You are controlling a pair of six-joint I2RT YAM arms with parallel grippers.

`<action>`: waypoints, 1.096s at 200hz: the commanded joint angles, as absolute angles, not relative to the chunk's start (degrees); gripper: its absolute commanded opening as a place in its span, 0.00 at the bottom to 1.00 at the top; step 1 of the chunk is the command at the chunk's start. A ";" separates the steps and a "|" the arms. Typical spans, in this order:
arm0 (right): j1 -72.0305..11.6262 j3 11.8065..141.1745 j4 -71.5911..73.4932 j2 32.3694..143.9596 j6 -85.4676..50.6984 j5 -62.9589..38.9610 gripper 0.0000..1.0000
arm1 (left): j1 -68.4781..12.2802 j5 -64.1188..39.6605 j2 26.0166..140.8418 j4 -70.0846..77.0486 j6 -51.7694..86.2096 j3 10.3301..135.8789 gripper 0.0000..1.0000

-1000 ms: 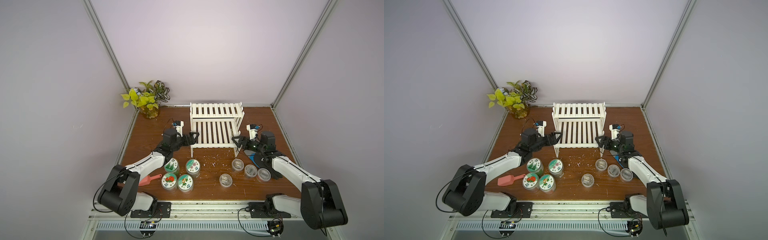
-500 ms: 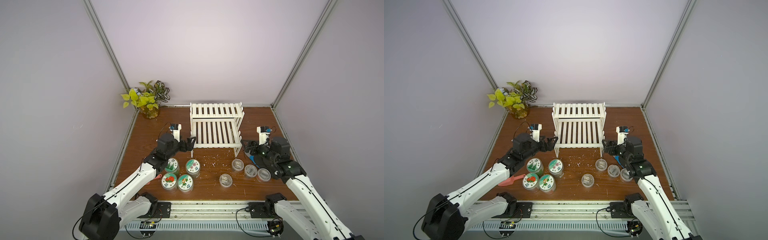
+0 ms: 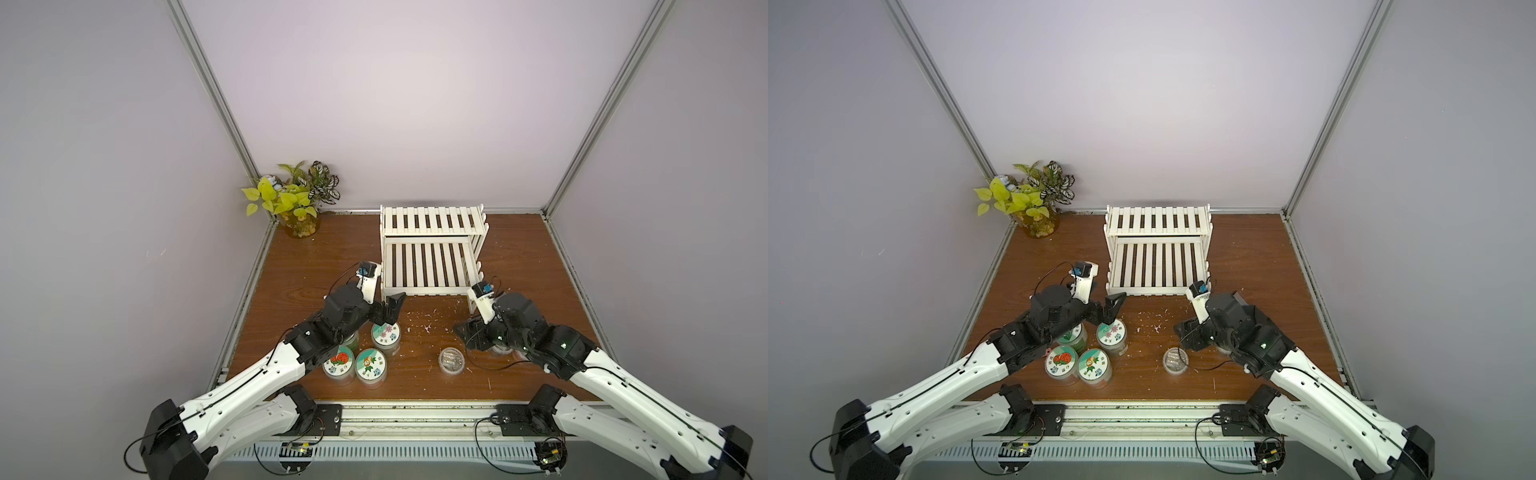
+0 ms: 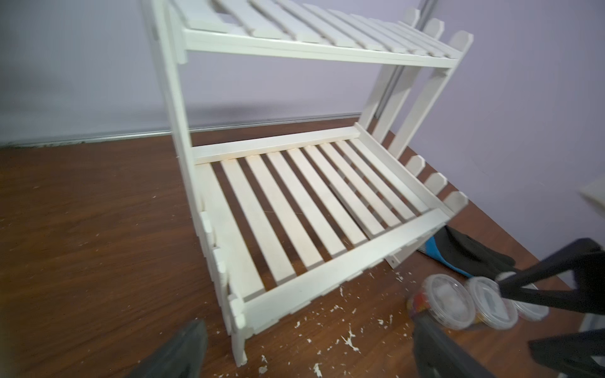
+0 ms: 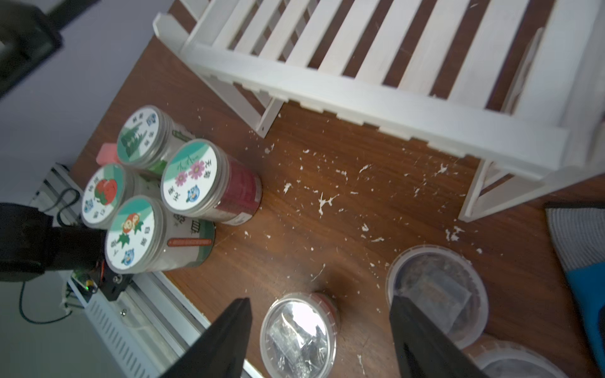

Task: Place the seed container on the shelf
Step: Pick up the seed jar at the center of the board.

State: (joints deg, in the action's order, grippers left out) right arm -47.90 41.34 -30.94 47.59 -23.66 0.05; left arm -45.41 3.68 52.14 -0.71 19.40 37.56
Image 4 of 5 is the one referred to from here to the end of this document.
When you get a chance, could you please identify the white wooden slatted shelf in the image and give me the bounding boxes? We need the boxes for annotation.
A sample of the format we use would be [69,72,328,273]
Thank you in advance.
[141,1,474,366]

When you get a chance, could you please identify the clear container red seeds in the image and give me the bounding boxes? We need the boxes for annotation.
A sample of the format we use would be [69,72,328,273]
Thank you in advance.
[406,274,476,330]

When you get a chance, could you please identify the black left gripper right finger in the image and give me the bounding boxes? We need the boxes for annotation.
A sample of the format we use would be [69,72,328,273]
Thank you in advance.
[412,315,494,378]

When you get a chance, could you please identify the clear seed container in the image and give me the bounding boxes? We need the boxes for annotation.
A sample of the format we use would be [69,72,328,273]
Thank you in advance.
[465,277,518,331]
[496,272,549,322]

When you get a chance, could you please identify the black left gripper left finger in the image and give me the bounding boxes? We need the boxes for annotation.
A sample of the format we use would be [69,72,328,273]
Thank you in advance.
[127,320,208,377]

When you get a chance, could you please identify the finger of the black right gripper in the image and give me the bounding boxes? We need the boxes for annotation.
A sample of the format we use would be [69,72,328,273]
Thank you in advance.
[528,329,604,377]
[497,238,604,315]

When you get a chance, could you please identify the black blue garden glove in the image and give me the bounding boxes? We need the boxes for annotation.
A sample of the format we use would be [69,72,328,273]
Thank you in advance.
[418,226,518,280]

